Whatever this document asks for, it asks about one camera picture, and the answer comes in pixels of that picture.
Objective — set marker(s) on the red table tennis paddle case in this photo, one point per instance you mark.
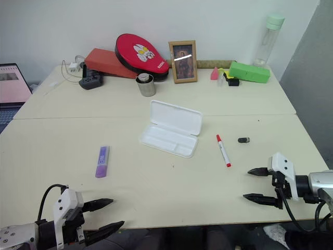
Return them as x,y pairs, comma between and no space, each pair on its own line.
141,56

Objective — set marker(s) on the white crumpled cloth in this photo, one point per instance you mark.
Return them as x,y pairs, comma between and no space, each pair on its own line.
275,234

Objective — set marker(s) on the green rectangular box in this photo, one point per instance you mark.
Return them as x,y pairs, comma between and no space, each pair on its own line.
249,73

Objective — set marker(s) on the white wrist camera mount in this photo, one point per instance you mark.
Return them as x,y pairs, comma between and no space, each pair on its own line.
283,164
65,203

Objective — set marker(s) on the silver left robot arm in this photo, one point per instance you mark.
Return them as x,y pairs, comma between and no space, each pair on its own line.
18,234

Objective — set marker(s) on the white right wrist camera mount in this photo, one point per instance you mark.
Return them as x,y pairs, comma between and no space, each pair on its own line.
283,164

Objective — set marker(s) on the white plastic case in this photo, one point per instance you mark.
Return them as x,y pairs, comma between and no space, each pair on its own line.
171,122

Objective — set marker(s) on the white charger plug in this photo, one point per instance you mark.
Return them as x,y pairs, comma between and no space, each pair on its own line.
74,67

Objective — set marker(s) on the small clear vial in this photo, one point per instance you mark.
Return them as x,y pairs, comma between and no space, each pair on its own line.
220,79

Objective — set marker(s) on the steel cylinder weight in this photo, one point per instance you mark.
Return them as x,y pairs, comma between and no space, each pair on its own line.
145,77

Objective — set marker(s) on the pink triangular eraser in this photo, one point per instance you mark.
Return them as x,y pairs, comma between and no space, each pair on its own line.
214,74

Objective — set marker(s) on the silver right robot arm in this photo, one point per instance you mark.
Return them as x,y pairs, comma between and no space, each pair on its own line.
318,182

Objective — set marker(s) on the red rectangular box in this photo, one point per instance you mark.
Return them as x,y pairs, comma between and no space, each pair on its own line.
104,63

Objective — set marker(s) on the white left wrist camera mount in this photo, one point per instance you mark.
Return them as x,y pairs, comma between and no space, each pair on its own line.
65,203

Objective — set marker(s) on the laptop with pink screen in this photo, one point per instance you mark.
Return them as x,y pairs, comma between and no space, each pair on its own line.
11,83

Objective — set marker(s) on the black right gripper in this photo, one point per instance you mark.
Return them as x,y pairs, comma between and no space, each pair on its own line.
282,187

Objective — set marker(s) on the clear bottle with green lid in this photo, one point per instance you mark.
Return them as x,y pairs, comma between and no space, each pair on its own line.
268,41

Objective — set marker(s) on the steel cup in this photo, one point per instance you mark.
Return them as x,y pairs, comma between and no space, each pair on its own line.
146,88

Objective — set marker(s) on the red and white marker pen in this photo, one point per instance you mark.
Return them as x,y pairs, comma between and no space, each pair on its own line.
223,151

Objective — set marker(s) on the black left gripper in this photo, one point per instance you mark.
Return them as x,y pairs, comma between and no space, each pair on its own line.
74,226

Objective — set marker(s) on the yellow small object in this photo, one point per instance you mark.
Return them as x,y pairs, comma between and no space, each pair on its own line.
225,73

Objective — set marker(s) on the small black plug adapter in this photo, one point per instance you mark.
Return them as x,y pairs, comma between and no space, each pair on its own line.
233,82

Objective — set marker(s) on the wooden photo frame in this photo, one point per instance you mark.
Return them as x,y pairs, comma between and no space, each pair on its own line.
183,62

